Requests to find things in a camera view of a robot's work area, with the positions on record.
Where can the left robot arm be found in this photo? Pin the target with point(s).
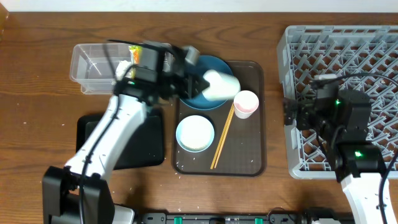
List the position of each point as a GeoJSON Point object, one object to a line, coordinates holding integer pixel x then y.
{"type": "Point", "coordinates": [79, 191]}

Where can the wooden chopstick right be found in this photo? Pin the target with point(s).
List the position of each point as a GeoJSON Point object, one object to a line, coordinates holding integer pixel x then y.
{"type": "Point", "coordinates": [224, 138]}

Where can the black tray lid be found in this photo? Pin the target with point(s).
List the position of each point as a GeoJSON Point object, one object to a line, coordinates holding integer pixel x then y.
{"type": "Point", "coordinates": [145, 147]}

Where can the blue plate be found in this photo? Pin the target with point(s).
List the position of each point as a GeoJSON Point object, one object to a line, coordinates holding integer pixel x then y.
{"type": "Point", "coordinates": [205, 63]}

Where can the wooden chopstick left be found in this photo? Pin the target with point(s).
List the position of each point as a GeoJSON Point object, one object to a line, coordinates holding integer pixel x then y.
{"type": "Point", "coordinates": [221, 138]}

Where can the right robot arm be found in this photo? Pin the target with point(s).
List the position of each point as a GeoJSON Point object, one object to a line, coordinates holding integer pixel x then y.
{"type": "Point", "coordinates": [340, 121]}

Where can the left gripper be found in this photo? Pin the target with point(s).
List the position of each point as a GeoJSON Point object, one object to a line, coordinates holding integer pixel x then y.
{"type": "Point", "coordinates": [193, 88]}

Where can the light blue rice bowl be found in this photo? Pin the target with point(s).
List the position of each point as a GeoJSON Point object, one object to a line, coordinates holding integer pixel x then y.
{"type": "Point", "coordinates": [195, 133]}

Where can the brown serving tray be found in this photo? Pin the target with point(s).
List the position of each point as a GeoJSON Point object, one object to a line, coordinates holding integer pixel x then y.
{"type": "Point", "coordinates": [244, 149]}

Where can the yellow green snack wrapper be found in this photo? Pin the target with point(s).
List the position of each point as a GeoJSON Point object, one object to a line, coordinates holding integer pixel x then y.
{"type": "Point", "coordinates": [135, 51]}

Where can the pink plastic cup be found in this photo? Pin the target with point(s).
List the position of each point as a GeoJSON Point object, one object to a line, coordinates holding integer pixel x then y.
{"type": "Point", "coordinates": [245, 103]}

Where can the white green plastic cup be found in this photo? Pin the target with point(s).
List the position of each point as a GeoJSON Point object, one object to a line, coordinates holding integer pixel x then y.
{"type": "Point", "coordinates": [222, 86]}

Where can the white tissue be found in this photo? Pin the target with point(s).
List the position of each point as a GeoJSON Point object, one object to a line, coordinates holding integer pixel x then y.
{"type": "Point", "coordinates": [122, 68]}

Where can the wooden chopstick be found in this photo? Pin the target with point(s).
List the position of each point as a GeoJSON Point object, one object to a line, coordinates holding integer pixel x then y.
{"type": "Point", "coordinates": [221, 138]}
{"type": "Point", "coordinates": [224, 138]}

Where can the grey dishwasher rack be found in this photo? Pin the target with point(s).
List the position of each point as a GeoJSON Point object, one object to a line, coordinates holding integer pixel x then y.
{"type": "Point", "coordinates": [367, 53]}

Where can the clear plastic waste bin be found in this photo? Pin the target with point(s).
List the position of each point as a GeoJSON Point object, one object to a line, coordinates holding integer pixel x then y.
{"type": "Point", "coordinates": [93, 70]}

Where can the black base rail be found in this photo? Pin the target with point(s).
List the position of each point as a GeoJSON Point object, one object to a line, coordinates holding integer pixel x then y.
{"type": "Point", "coordinates": [317, 215]}

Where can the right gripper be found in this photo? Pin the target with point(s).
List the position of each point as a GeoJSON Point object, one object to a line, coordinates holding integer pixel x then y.
{"type": "Point", "coordinates": [303, 107]}

